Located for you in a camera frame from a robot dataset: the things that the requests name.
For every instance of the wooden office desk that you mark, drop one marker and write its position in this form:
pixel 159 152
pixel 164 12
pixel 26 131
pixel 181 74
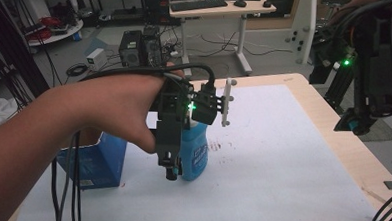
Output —
pixel 251 9

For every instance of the black open-frame computer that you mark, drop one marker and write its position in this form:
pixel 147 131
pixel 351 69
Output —
pixel 152 47

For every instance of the blue liquid bottle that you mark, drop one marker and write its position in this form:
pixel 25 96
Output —
pixel 195 150

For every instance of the black keyboard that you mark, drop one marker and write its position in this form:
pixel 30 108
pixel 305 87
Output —
pixel 198 5

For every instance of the round white table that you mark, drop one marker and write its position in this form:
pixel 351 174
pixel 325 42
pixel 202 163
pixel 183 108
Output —
pixel 58 34

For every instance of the white cabinet panel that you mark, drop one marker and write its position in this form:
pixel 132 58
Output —
pixel 303 25

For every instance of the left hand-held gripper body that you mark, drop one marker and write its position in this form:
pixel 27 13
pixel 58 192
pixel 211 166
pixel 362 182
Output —
pixel 170 122

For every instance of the white table mat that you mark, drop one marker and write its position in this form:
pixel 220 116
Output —
pixel 265 167

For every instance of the black computer mouse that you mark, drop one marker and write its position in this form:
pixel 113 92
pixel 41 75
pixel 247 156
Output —
pixel 267 4
pixel 240 3

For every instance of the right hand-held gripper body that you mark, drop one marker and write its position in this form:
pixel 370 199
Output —
pixel 381 65

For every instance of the black computer case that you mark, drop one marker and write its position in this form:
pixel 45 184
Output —
pixel 130 49

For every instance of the blue cardboard box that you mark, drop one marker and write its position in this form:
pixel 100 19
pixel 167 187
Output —
pixel 98 166

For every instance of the small white box device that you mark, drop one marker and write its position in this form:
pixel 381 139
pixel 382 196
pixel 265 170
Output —
pixel 96 58

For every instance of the dark grey floor mat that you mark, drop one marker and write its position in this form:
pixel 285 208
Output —
pixel 385 132

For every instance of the person's left hand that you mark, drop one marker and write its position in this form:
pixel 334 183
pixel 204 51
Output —
pixel 117 100

